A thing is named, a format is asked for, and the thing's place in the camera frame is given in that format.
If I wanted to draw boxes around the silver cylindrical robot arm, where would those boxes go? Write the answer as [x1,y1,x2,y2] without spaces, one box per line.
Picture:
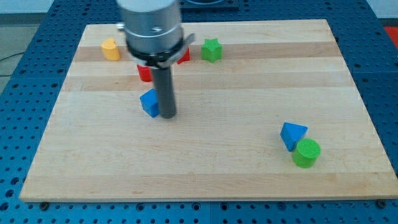
[116,0,195,69]

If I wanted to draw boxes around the red star block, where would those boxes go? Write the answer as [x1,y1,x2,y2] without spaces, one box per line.
[177,48,190,64]

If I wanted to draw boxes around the green star block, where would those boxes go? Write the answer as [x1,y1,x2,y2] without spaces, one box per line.
[201,39,223,63]

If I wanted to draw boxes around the red circle block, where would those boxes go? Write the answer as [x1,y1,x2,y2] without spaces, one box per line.
[137,65,152,82]

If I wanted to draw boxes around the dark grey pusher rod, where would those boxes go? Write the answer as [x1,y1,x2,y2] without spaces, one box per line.
[151,67,177,119]

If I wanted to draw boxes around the blue cube block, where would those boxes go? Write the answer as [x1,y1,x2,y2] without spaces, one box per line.
[139,89,159,118]

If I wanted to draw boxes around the light wooden board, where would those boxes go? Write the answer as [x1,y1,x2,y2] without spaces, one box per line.
[20,19,397,202]

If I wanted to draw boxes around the blue triangle block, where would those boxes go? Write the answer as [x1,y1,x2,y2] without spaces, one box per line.
[280,123,308,152]

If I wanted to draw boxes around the yellow heart block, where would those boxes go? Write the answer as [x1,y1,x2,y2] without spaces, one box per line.
[101,38,121,61]

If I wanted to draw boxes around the green cylinder block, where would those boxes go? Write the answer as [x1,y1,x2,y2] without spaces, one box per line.
[292,138,321,169]

